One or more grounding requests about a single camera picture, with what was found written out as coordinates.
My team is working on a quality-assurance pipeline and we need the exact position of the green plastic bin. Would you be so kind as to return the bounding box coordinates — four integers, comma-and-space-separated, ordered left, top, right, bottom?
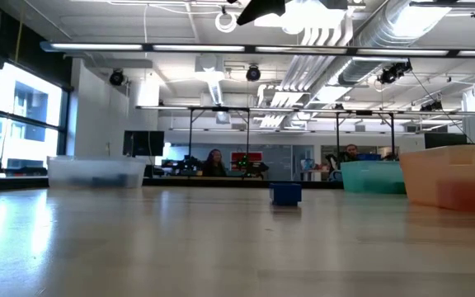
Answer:
340, 160, 407, 196

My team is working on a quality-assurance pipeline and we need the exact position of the yellow cable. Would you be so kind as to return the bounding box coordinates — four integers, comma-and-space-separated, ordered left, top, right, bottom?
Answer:
13, 0, 27, 65

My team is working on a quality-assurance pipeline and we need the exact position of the clear plastic bin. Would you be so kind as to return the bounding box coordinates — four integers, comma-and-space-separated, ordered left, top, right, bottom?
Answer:
46, 155, 148, 190

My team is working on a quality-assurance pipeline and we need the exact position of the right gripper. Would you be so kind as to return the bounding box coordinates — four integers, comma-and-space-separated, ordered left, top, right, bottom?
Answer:
236, 0, 348, 26

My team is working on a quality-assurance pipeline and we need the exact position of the orange plastic bin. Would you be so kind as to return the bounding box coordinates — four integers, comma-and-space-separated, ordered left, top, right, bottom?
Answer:
399, 144, 475, 215

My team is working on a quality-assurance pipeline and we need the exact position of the black bar with light strips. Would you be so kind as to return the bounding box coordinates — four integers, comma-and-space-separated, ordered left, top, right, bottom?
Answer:
39, 40, 475, 59

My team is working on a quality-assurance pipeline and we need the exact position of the blue toy brick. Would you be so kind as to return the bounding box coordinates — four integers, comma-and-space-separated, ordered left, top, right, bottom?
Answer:
269, 182, 303, 207

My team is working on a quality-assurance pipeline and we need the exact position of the person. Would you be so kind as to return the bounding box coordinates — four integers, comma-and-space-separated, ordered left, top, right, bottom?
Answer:
342, 143, 362, 163
202, 148, 228, 177

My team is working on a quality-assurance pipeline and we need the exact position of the white cable ring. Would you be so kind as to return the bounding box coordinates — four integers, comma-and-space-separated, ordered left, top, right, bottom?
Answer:
214, 11, 238, 34

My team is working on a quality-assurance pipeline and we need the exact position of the black monitor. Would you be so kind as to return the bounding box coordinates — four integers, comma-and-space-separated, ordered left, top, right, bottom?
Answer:
423, 131, 468, 149
122, 130, 166, 158

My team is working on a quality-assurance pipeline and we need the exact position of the white ceiling duct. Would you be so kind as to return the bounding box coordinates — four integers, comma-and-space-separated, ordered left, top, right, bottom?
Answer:
194, 55, 226, 106

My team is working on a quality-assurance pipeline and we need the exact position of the black table frame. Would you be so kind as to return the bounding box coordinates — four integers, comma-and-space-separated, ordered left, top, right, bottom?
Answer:
0, 176, 344, 191

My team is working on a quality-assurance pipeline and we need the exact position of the black ceiling spotlight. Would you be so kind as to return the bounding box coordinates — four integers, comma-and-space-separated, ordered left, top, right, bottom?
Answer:
108, 68, 126, 87
245, 64, 262, 83

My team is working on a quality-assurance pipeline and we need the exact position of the black station frame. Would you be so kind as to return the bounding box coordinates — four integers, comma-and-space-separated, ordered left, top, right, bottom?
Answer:
186, 106, 252, 160
335, 110, 396, 160

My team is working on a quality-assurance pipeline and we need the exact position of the large window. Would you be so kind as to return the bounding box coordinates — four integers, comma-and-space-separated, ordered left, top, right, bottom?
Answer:
0, 61, 72, 174

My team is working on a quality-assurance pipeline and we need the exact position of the silver ventilation duct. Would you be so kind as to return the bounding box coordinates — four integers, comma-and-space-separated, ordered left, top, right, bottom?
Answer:
338, 0, 455, 86

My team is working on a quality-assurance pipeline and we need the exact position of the thin black cable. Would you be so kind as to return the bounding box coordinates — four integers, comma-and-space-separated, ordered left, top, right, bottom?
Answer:
410, 70, 475, 144

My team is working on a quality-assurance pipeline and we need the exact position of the red sign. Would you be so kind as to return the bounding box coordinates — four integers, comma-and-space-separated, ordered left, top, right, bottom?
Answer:
231, 151, 263, 163

